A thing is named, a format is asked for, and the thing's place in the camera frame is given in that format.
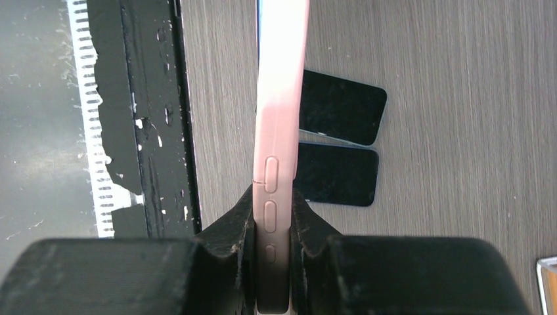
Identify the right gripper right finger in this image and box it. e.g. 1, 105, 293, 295
290, 192, 529, 314

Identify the white wire shelf rack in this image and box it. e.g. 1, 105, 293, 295
536, 256, 556, 315

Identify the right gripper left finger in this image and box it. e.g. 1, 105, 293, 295
1, 189, 255, 314

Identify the teal phone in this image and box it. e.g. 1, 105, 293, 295
300, 70, 388, 146

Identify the dark blue phone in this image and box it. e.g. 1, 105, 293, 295
256, 0, 263, 62

